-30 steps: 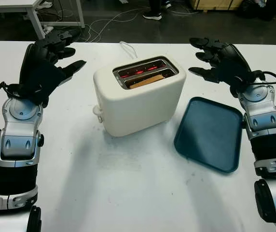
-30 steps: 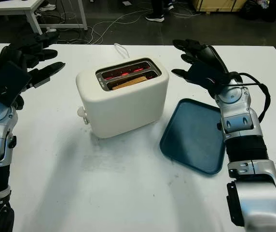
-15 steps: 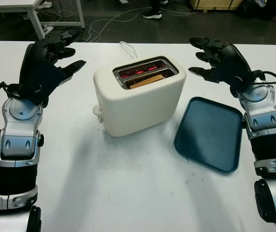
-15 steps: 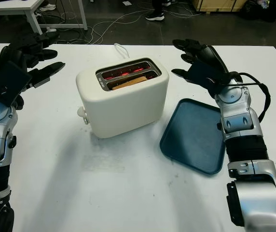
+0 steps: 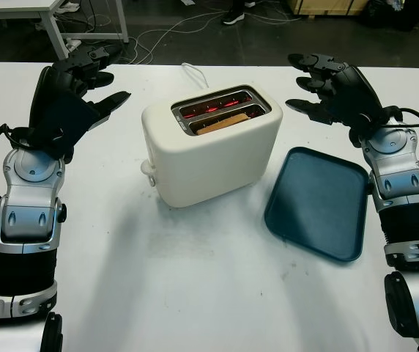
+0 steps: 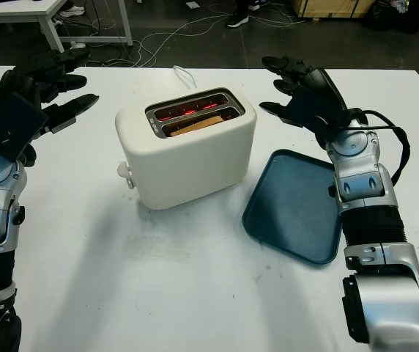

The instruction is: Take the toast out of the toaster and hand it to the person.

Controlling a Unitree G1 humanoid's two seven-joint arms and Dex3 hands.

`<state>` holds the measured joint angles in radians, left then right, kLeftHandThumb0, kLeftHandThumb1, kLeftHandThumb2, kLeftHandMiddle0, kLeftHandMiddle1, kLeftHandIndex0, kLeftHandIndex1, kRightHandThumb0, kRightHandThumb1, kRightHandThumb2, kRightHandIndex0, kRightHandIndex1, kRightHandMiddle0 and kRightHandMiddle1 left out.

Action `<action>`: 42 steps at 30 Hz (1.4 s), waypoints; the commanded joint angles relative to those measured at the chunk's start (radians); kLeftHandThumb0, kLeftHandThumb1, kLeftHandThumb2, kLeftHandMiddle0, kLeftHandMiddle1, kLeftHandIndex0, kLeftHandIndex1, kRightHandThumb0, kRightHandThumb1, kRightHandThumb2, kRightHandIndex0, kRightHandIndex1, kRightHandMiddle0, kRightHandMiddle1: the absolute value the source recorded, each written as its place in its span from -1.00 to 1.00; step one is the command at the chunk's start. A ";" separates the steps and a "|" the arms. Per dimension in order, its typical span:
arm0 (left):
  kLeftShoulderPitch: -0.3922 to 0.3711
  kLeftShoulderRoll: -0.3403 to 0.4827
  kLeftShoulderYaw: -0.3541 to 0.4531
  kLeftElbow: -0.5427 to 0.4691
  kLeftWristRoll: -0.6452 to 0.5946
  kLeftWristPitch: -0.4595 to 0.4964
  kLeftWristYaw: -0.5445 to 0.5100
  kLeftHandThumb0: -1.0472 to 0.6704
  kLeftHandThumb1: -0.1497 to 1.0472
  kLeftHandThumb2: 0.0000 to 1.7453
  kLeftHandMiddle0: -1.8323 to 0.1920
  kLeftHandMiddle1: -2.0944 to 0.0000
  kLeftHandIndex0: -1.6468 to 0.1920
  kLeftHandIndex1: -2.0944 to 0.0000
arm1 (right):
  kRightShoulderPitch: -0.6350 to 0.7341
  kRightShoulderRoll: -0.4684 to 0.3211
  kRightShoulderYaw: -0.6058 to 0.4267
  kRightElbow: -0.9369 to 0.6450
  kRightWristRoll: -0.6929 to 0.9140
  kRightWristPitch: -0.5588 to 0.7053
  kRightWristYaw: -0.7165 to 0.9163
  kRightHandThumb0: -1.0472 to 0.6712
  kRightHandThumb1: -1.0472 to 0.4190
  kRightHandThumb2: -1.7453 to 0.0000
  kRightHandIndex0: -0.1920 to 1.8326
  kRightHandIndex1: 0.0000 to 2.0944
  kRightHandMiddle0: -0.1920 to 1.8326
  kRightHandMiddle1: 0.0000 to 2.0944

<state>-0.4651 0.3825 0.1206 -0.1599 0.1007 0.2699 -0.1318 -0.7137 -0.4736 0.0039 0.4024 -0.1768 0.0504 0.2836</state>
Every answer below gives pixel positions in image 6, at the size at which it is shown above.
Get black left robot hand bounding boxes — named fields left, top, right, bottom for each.
left=0, top=48, right=100, bottom=170

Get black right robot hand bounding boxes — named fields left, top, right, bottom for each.
left=259, top=55, right=365, bottom=148

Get toast slice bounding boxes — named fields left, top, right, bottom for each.
left=169, top=116, right=223, bottom=139

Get person in black trousers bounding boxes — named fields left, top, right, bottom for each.
left=226, top=0, right=262, bottom=28

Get cream white toaster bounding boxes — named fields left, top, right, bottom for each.
left=114, top=87, right=258, bottom=211

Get white desk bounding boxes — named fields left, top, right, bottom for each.
left=0, top=0, right=134, bottom=54

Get wooden crate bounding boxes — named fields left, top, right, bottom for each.
left=297, top=0, right=370, bottom=18

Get white sneaker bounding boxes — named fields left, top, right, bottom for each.
left=59, top=0, right=86, bottom=18

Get black bag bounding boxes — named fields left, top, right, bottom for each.
left=363, top=0, right=419, bottom=33

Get dark blue plastic tray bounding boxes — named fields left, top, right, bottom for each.
left=241, top=148, right=343, bottom=271

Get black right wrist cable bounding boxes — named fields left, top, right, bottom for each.
left=344, top=109, right=412, bottom=185

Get white floor cables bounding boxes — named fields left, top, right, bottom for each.
left=83, top=2, right=308, bottom=67

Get white toaster power cord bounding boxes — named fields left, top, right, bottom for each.
left=172, top=65, right=198, bottom=90

